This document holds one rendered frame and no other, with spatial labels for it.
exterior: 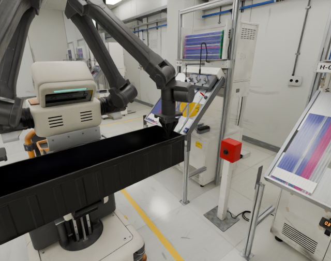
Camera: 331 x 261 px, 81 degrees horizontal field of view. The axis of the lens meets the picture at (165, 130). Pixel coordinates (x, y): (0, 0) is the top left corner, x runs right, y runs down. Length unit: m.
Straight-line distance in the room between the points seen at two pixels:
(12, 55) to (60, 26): 8.00
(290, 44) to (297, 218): 2.30
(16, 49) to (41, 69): 0.11
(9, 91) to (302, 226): 1.83
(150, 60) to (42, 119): 0.49
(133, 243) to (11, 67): 1.17
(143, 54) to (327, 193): 1.12
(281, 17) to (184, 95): 2.85
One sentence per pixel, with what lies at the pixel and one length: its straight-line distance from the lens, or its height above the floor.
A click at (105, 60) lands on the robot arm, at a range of 0.87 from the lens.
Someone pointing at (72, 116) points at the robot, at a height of 1.16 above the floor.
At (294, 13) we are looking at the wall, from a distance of 3.38.
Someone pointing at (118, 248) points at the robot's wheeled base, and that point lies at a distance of 1.46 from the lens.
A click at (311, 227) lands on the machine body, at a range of 1.78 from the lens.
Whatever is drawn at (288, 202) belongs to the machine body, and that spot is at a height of 0.41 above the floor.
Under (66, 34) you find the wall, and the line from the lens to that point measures 8.78.
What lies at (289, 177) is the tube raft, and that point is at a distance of 1.34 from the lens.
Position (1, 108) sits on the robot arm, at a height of 1.25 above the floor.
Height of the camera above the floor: 1.40
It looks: 21 degrees down
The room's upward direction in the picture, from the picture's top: straight up
